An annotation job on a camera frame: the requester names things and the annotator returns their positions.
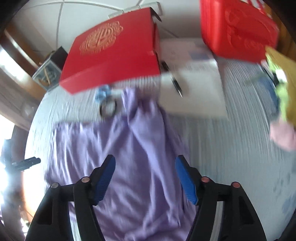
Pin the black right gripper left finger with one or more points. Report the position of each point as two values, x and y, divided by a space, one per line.
52 218

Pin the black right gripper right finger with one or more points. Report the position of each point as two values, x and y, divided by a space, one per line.
239 219

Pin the purple shirt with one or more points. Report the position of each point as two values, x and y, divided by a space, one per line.
144 200

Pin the light blue striped bedsheet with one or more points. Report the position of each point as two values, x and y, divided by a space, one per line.
236 148

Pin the pink garment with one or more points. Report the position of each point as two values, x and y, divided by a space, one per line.
282 134

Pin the dark green gift bag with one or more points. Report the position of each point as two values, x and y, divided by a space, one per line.
48 74

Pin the black pen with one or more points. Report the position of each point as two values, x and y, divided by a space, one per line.
173 79

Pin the yellow green garment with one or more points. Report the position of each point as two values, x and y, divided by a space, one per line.
284 69

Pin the white paper sheet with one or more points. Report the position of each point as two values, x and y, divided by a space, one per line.
196 70

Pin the flat red gift box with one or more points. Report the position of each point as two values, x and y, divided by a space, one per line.
124 47

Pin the red handled bag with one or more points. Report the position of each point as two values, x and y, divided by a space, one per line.
237 29

